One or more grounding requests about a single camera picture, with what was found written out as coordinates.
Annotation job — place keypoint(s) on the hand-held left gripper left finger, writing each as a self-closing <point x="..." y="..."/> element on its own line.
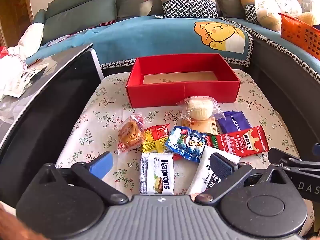
<point x="103" y="166"/>

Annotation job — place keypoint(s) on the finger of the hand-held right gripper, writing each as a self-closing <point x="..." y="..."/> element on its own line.
<point x="300" y="166"/>
<point x="280" y="155"/>

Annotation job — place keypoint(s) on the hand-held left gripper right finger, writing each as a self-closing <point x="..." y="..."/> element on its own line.
<point x="221" y="166"/>

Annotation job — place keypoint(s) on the white spicy strip packet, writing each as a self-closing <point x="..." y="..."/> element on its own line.
<point x="200" y="175"/>

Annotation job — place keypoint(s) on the long red snack packet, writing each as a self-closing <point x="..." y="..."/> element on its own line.
<point x="237" y="142"/>

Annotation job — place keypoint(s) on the blue snack packet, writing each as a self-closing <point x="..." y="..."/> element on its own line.
<point x="185" y="143"/>

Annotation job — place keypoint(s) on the white wafer packet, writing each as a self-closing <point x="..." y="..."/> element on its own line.
<point x="156" y="175"/>

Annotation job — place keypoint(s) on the white pastry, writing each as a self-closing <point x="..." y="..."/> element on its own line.
<point x="200" y="108"/>

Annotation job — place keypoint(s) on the red cardboard box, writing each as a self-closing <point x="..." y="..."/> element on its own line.
<point x="175" y="92"/>

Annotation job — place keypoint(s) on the orange pastry in clear wrapper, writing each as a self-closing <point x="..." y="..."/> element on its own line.
<point x="131" y="133"/>

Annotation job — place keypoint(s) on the gold snack packet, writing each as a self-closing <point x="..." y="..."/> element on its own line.
<point x="200" y="127"/>

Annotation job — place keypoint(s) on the purple wafer biscuit packet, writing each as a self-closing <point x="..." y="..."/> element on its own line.
<point x="233" y="122"/>

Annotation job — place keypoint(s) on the floral table cloth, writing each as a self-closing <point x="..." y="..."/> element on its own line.
<point x="100" y="110"/>

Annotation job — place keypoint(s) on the red and yellow snack packet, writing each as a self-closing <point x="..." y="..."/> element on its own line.
<point x="153" y="140"/>

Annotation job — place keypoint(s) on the black glass coffee table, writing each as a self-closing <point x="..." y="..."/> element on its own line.
<point x="50" y="105"/>

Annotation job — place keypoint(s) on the white printed packet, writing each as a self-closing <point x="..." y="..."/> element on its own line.
<point x="25" y="80"/>

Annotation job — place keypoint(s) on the blue houndstooth trim sofa cover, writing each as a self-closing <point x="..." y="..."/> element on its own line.
<point x="270" y="36"/>

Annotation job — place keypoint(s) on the orange plastic basket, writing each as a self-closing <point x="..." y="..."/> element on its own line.
<point x="297" y="35"/>

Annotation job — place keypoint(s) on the crumpled white plastic bag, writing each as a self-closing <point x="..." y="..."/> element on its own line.
<point x="11" y="72"/>

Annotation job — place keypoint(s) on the yellow round item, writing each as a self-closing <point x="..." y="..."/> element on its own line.
<point x="307" y="18"/>

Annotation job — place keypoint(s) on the white cloth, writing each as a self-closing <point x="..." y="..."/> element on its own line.
<point x="31" y="38"/>

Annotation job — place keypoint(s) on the grey green sofa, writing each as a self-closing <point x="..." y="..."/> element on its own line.
<point x="82" y="17"/>

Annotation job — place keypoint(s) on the orange houndstooth cushion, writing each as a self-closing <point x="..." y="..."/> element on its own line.
<point x="187" y="0"/>
<point x="248" y="7"/>

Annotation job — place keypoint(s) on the red plastic bag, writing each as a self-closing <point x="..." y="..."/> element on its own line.
<point x="3" y="52"/>

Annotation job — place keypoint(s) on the clear plastic bag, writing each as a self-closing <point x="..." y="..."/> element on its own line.
<point x="287" y="1"/>

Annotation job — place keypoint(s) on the wooden door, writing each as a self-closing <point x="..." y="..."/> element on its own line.
<point x="12" y="10"/>

